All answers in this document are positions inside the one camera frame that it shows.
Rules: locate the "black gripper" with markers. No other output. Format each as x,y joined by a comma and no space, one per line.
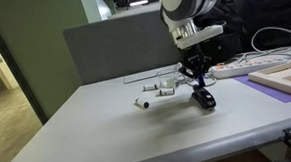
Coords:
194,57

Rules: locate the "black and blue stapler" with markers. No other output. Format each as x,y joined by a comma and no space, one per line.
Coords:
203,97

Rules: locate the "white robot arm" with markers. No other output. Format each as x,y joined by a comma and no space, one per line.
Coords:
186,9

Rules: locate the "white marker with black cap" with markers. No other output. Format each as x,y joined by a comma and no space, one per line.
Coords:
166,91
141,103
150,88

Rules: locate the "white power strip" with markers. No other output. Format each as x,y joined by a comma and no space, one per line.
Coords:
239,67

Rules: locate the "clear acrylic strip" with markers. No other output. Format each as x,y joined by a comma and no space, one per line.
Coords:
142,79

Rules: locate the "purple paper sheet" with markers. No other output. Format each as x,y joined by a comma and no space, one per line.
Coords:
271,91

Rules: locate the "grey desk partition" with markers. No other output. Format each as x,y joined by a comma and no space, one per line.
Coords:
120,46

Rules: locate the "wooden compartment tray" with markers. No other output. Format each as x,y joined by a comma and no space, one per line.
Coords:
279,78

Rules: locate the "black backpack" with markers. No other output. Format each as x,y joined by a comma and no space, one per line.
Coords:
265,14

